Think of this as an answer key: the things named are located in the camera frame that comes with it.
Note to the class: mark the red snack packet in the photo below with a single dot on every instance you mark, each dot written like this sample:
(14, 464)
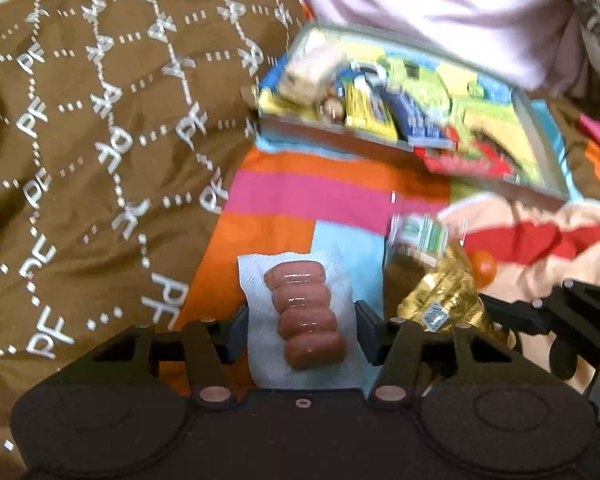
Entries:
(460, 160)

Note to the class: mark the yellow snack packet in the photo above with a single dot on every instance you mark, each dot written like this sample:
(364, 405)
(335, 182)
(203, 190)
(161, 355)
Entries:
(366, 106)

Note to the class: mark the green label biscuit packet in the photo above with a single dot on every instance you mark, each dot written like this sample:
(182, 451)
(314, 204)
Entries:
(420, 232)

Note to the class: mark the clear sausage packet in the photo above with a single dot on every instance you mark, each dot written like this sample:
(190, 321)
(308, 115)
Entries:
(302, 320)

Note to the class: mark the blue and white packet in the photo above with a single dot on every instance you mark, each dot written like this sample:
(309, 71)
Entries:
(412, 107)

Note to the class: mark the colourful cartoon blanket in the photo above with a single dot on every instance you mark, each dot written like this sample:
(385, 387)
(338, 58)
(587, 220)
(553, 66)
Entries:
(290, 185)

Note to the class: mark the shallow grey cartoon-lined tray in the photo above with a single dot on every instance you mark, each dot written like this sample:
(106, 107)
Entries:
(510, 120)

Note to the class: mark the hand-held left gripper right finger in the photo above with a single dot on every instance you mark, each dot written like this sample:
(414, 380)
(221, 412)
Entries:
(370, 332)

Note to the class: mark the puffed rice bar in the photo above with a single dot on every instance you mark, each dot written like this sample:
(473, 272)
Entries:
(310, 74)

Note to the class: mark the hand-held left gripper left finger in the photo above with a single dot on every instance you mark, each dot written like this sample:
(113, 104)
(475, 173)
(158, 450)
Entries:
(237, 330)

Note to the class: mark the orange tangerine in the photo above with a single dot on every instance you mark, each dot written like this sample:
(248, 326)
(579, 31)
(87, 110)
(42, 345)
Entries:
(484, 266)

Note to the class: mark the clear brown snack packet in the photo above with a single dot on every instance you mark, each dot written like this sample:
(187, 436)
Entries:
(332, 108)

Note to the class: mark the gold foil snack packet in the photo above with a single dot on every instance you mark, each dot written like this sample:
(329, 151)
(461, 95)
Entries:
(445, 295)

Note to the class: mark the pink sheet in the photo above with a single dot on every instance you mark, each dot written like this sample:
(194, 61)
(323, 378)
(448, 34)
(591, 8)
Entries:
(430, 5)

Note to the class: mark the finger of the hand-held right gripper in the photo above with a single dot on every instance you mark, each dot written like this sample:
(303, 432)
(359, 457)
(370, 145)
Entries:
(515, 315)

